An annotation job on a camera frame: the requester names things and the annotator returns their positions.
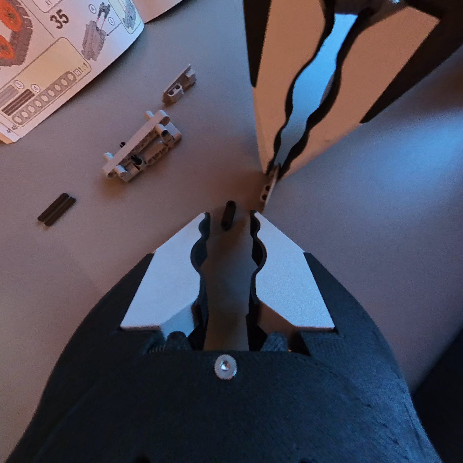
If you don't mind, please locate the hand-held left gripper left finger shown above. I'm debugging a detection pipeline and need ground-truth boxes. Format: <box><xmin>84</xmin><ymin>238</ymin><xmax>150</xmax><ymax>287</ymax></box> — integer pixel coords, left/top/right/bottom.
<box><xmin>120</xmin><ymin>211</ymin><xmax>211</xmax><ymax>351</ymax></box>

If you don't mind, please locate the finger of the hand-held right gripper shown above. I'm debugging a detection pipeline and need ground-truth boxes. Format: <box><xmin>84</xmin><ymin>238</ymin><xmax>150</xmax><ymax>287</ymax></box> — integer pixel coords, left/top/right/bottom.
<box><xmin>279</xmin><ymin>0</ymin><xmax>440</xmax><ymax>180</ymax></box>
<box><xmin>254</xmin><ymin>0</ymin><xmax>335</xmax><ymax>175</ymax></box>

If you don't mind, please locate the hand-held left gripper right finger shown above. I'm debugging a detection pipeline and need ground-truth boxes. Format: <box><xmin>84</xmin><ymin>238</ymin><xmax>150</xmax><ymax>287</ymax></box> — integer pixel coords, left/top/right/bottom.
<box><xmin>249</xmin><ymin>211</ymin><xmax>335</xmax><ymax>351</ymax></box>

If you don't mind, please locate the black toy connector pin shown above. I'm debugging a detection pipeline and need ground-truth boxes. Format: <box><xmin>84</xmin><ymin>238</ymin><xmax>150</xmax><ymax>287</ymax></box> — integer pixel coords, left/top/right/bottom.
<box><xmin>221</xmin><ymin>201</ymin><xmax>236</xmax><ymax>231</ymax></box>

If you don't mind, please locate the small grey toy beam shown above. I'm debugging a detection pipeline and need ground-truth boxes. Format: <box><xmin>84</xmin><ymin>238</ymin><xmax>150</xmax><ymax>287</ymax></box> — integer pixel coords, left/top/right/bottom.
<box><xmin>260</xmin><ymin>163</ymin><xmax>281</xmax><ymax>211</ymax></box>

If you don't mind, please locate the grey toy brick assembly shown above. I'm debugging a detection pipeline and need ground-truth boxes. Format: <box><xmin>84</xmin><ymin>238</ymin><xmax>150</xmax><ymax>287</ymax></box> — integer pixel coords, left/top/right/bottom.
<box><xmin>101</xmin><ymin>109</ymin><xmax>182</xmax><ymax>182</ymax></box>

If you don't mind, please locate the grey angled toy brick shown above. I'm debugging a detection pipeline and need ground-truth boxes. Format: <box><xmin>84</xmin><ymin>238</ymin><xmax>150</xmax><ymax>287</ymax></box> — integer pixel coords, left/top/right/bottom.
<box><xmin>162</xmin><ymin>64</ymin><xmax>197</xmax><ymax>105</ymax></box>

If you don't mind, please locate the black toy axle rod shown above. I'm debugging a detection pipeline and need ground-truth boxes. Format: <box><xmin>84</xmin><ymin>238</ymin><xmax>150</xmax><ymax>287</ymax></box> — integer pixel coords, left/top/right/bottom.
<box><xmin>43</xmin><ymin>197</ymin><xmax>77</xmax><ymax>227</ymax></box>
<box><xmin>37</xmin><ymin>192</ymin><xmax>70</xmax><ymax>222</ymax></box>

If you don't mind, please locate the open building instruction booklet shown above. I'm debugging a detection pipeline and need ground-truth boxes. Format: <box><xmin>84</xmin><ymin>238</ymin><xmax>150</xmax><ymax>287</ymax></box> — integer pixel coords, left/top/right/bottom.
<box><xmin>0</xmin><ymin>0</ymin><xmax>185</xmax><ymax>144</ymax></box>

